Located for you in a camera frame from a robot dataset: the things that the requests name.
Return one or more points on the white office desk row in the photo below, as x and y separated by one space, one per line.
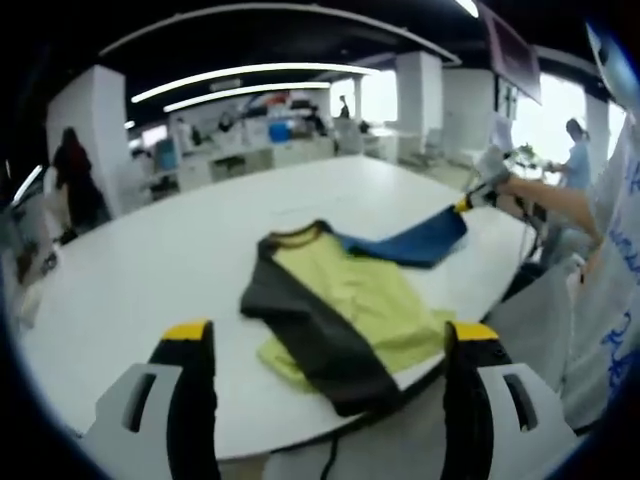
197 167

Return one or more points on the yellow blue grey garment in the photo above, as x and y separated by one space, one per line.
345 300

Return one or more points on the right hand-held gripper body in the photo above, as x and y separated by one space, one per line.
495 170

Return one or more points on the blue crate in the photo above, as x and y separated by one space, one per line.
280 132

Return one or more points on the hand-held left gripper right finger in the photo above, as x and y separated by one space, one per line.
465 400

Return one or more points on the operator in white shirt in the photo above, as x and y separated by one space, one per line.
610 280

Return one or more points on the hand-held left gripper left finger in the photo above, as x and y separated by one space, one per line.
192 400

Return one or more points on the grey curved ceiling rail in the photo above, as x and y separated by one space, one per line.
280 17

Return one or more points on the white worn device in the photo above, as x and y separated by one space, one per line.
612 55

